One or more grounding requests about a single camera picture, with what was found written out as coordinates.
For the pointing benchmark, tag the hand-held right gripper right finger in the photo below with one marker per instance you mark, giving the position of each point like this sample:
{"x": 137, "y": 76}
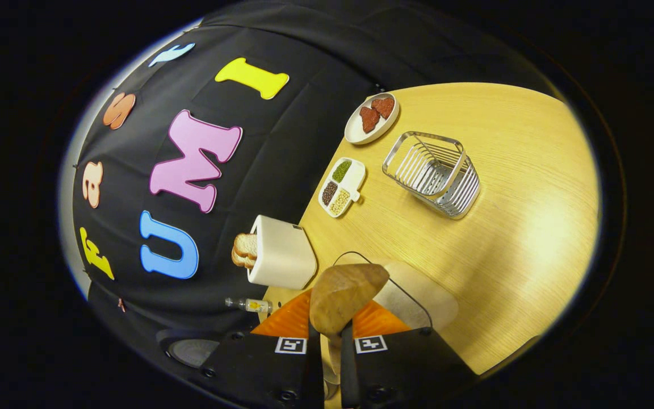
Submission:
{"x": 406, "y": 369}

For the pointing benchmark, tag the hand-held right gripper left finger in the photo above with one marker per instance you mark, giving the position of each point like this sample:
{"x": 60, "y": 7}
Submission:
{"x": 264, "y": 375}

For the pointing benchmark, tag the clear container of rice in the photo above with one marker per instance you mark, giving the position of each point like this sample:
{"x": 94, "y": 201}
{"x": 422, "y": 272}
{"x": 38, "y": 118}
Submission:
{"x": 418, "y": 295}

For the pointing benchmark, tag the black rice cooker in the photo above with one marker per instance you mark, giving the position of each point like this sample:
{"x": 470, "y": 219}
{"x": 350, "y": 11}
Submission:
{"x": 191, "y": 349}

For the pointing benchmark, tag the wooden spoon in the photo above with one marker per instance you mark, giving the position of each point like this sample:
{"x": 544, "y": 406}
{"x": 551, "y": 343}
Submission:
{"x": 341, "y": 295}

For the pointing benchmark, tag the small glass bottle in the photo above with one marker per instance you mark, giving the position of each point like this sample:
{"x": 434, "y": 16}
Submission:
{"x": 250, "y": 305}

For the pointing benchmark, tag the toasted bread slice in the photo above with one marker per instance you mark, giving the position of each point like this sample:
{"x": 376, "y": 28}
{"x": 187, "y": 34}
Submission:
{"x": 246, "y": 244}
{"x": 242, "y": 261}

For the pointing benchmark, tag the white toaster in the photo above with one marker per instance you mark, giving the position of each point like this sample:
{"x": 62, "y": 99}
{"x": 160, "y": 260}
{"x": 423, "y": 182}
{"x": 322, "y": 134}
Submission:
{"x": 281, "y": 255}

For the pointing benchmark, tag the white divided grain dish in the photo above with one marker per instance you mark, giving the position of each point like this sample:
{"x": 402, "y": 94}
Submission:
{"x": 355, "y": 173}

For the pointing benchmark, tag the black backdrop cloth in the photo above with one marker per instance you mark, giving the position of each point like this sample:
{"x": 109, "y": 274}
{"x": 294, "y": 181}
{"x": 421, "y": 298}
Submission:
{"x": 281, "y": 142}

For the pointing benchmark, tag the white round plate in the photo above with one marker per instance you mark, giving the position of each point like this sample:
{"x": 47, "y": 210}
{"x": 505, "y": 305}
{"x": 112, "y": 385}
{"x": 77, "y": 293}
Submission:
{"x": 355, "y": 132}

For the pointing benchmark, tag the red meat piece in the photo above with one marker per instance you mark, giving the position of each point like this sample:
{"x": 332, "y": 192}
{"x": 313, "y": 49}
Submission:
{"x": 384, "y": 107}
{"x": 369, "y": 119}

